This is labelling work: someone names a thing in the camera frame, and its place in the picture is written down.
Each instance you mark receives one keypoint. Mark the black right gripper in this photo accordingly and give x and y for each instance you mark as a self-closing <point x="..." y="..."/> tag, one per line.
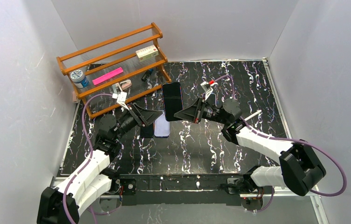
<point x="199" y="110"/>

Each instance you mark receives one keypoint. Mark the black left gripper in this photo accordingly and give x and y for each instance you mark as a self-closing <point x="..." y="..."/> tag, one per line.
<point x="139" y="115"/>

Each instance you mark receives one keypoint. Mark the lavender phone case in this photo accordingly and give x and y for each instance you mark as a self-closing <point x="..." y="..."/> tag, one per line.
<point x="161" y="127"/>

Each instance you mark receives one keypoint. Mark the black smartphone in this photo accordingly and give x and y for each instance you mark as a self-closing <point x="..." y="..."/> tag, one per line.
<point x="212" y="100"/>
<point x="172" y="100"/>
<point x="147" y="131"/>

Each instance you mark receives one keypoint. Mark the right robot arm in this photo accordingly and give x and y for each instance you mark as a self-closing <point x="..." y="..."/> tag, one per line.
<point x="299" y="168"/>

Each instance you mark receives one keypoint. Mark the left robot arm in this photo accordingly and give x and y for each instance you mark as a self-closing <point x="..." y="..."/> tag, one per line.
<point x="64" y="203"/>

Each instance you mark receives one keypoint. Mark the pink teal stapler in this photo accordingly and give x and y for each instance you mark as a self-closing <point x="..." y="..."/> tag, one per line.
<point x="122" y="86"/>

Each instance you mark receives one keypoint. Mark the dark marker pen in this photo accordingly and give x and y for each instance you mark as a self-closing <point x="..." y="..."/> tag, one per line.
<point x="146" y="75"/>

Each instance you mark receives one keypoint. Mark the pink flat bar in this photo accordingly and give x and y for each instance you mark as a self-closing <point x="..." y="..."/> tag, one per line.
<point x="107" y="76"/>

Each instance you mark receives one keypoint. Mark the orange wooden shelf rack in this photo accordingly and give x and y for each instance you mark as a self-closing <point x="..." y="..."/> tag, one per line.
<point x="106" y="56"/>

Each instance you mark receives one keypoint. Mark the white small box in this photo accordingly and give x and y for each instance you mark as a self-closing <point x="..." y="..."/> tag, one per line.
<point x="147" y="53"/>

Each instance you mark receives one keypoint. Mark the white marker pen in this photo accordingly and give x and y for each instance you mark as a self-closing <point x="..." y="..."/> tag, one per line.
<point x="253" y="115"/>

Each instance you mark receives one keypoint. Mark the blue white jar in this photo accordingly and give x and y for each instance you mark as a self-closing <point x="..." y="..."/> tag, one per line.
<point x="79" y="79"/>

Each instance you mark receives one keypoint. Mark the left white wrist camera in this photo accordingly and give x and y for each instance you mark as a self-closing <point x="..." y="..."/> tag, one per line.
<point x="120" y="99"/>

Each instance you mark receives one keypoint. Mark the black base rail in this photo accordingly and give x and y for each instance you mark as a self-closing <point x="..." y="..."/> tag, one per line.
<point x="228" y="189"/>

